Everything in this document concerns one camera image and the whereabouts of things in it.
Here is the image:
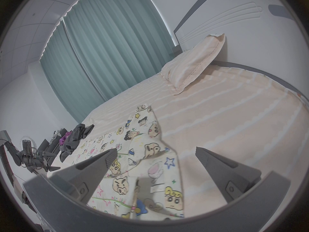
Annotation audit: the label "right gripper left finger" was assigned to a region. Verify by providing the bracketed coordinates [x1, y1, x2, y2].
[48, 148, 118, 205]

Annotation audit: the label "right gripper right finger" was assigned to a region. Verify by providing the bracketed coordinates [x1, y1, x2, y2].
[196, 146, 262, 203]

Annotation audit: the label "white printed pyjama top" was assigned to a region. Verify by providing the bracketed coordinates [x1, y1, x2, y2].
[71, 104, 185, 220]

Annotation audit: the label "pile of clothes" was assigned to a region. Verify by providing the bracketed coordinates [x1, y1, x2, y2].
[52, 128, 73, 145]

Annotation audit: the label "bed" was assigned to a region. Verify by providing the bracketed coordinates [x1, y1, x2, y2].
[52, 0, 309, 218]

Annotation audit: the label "black garment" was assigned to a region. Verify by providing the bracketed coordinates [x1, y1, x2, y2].
[59, 123, 95, 163]

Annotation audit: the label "blue-green curtain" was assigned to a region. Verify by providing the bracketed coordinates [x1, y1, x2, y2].
[60, 0, 178, 101]
[39, 18, 108, 127]

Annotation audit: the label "pale pink striped pillow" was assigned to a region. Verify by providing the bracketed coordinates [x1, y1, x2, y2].
[160, 33, 226, 96]

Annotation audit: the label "grey bedside table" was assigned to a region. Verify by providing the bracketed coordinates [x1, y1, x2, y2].
[169, 45, 184, 57]

